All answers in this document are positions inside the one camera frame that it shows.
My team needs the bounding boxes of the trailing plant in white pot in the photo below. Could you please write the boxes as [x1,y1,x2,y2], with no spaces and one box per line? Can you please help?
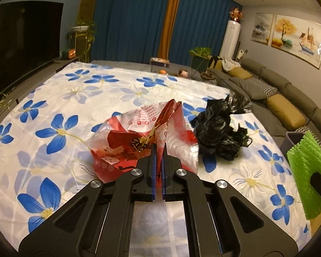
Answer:
[68,19,97,63]

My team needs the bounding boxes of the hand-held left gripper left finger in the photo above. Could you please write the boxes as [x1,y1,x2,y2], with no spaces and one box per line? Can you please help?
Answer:
[18,143,158,257]

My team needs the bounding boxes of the small landscape painting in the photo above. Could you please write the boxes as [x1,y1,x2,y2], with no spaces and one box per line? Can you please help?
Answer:
[251,13,275,45]

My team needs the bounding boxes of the white cloth bag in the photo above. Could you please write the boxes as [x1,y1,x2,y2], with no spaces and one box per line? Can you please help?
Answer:
[222,58,241,72]

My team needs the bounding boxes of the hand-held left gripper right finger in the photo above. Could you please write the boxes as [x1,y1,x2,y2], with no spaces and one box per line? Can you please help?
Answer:
[162,146,300,257]

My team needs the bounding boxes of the black plastic bag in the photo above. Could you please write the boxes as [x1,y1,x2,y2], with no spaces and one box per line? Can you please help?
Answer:
[190,90,254,161]

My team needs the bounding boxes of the green foam net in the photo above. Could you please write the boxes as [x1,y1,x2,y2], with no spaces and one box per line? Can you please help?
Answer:
[286,131,321,220]

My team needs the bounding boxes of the yellow ribbon scraps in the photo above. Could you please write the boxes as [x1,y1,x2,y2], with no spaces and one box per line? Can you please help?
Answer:
[0,92,13,111]

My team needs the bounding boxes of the sailboat tree painting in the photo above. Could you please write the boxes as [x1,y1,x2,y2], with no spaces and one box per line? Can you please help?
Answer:
[270,14,321,69]

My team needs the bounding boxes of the black white patterned cushion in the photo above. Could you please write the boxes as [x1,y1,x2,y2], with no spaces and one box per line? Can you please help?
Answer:
[247,77,278,98]

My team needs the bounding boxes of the red white plastic bag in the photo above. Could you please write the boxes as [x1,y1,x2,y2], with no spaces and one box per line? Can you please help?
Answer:
[91,99,200,188]

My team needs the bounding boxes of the blue curtain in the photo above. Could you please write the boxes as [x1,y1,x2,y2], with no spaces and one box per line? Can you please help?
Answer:
[91,0,174,65]
[168,0,243,66]

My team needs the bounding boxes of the printed cardboard box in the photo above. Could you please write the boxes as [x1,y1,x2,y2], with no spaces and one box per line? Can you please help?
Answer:
[150,57,171,69]

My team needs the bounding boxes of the grey cushion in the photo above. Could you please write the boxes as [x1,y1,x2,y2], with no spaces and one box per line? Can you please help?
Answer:
[230,78,268,101]

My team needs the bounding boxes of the white standing air conditioner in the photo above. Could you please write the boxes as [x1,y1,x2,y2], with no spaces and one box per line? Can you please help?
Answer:
[220,20,242,60]

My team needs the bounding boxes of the grey sofa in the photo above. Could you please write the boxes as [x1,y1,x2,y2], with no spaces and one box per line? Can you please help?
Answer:
[203,57,321,166]

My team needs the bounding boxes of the orange curtain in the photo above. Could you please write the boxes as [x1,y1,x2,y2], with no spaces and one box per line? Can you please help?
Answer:
[158,0,184,59]

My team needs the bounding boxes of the green potted plant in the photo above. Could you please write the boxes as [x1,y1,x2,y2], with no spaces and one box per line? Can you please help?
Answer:
[188,47,213,70]

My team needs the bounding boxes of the large mustard cushion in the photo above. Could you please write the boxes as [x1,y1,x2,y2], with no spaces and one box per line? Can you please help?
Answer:
[266,94,306,130]

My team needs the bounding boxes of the black television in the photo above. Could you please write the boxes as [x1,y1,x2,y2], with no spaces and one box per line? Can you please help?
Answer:
[0,2,64,109]

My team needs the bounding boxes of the grey plastic bin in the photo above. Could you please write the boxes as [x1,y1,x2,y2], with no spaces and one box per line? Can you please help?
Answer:
[285,132,311,161]

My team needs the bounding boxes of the dark television cabinet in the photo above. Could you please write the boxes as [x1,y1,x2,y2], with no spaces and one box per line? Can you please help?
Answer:
[0,56,80,129]

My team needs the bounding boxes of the red gold flower ornament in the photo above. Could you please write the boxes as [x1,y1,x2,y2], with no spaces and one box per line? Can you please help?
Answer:
[229,7,244,22]

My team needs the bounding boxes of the brown hat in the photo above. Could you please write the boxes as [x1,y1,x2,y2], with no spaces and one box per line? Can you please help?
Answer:
[200,71,217,81]

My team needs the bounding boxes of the brown wooden panel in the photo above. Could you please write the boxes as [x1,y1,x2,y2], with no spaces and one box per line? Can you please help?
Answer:
[79,0,103,62]

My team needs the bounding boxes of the blue floral tablecloth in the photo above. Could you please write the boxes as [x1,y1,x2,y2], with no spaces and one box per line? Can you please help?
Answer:
[0,61,311,257]

